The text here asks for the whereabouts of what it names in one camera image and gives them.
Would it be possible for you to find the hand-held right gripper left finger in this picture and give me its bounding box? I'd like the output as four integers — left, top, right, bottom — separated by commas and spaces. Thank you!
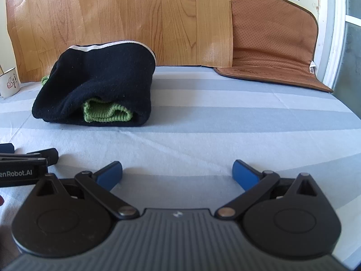
32, 161, 139, 220

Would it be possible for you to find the wood pattern vinyl sheet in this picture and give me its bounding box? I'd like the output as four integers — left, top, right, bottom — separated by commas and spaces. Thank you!
6, 0, 234, 84

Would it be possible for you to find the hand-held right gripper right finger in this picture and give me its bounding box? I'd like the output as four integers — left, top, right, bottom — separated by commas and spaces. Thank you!
216, 159, 325, 220

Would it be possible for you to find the white window frame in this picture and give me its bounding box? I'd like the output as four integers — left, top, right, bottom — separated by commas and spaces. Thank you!
318, 0, 361, 91

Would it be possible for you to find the navy and green knit sweater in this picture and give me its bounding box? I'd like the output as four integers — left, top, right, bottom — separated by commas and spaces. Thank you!
32, 42, 157, 128

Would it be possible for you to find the white printed mug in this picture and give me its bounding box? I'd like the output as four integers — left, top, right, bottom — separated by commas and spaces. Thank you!
0, 67, 22, 100

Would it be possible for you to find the brown perforated seat mat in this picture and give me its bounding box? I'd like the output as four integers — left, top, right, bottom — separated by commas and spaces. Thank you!
213, 0, 334, 93

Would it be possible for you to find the striped blue bed sheet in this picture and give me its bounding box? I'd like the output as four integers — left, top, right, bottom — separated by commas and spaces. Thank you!
0, 65, 361, 271

